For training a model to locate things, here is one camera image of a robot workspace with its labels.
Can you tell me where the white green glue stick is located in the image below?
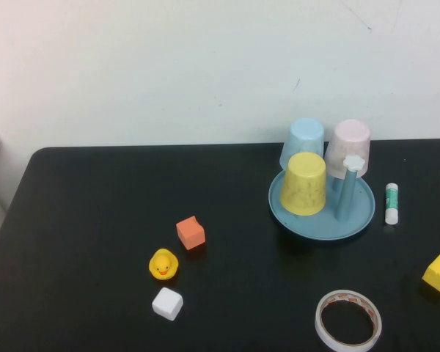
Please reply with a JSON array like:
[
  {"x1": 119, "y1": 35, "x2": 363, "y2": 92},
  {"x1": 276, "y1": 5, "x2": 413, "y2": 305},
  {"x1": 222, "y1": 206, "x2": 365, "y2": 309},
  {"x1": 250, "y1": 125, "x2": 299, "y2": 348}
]
[{"x1": 384, "y1": 183, "x2": 403, "y2": 226}]

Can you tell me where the white foam cube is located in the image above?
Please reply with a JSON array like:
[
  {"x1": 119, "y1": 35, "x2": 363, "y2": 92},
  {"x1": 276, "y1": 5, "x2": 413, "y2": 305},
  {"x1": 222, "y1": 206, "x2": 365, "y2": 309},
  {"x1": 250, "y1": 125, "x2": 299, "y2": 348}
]
[{"x1": 151, "y1": 287, "x2": 184, "y2": 322}]

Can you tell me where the white tape roll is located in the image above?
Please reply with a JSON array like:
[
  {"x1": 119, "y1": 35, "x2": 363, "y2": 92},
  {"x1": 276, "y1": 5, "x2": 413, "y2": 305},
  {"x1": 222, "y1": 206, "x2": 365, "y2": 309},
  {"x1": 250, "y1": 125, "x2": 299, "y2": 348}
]
[{"x1": 314, "y1": 289, "x2": 383, "y2": 352}]

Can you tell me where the yellow plastic cup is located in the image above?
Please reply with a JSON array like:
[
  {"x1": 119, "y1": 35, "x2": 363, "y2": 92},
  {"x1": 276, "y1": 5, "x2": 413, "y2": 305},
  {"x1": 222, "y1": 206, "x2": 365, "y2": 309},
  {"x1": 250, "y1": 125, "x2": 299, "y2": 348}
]
[{"x1": 279, "y1": 152, "x2": 327, "y2": 216}]

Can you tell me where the pink plastic cup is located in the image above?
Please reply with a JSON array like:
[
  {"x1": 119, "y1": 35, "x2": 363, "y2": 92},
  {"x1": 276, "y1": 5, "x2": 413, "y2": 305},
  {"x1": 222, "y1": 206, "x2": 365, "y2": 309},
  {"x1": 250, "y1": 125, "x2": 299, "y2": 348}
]
[{"x1": 323, "y1": 119, "x2": 372, "y2": 179}]

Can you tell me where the yellow rubber duck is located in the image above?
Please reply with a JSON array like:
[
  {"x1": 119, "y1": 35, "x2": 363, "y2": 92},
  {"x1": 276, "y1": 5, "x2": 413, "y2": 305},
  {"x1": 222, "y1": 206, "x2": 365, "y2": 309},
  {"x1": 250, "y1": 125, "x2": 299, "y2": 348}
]
[{"x1": 148, "y1": 248, "x2": 180, "y2": 282}]

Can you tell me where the light blue plastic cup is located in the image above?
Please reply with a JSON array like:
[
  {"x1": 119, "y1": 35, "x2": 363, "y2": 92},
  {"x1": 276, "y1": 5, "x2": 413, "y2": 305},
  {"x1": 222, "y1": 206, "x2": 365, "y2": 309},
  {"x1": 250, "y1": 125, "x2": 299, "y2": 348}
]
[{"x1": 279, "y1": 117, "x2": 325, "y2": 172}]

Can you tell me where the orange foam cube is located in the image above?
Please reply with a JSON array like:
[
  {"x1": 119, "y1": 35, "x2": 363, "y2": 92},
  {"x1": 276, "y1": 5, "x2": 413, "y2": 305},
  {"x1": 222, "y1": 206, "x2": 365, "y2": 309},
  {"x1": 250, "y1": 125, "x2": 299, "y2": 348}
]
[{"x1": 175, "y1": 215, "x2": 206, "y2": 252}]

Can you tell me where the yellow foam cube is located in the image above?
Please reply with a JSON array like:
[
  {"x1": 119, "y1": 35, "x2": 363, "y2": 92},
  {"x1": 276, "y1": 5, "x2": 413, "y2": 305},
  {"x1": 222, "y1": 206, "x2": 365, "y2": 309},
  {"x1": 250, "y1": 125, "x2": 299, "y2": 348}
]
[{"x1": 421, "y1": 253, "x2": 440, "y2": 294}]

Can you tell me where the blue cup stand with posts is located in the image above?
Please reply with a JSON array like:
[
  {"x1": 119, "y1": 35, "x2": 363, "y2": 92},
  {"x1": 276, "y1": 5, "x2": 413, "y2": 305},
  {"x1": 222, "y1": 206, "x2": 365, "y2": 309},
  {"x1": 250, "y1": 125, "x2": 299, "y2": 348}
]
[{"x1": 268, "y1": 154, "x2": 376, "y2": 241}]

